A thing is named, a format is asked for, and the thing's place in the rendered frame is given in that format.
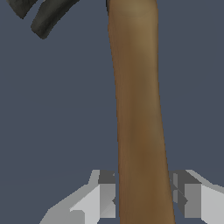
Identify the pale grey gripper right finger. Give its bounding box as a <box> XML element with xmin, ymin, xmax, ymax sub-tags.
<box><xmin>169</xmin><ymin>169</ymin><xmax>224</xmax><ymax>224</ymax></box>

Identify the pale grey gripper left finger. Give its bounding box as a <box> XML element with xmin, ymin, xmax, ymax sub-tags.
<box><xmin>38</xmin><ymin>169</ymin><xmax>120</xmax><ymax>224</ymax></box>

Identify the brown wooden handle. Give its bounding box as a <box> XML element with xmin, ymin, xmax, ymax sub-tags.
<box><xmin>5</xmin><ymin>0</ymin><xmax>177</xmax><ymax>224</ymax></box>

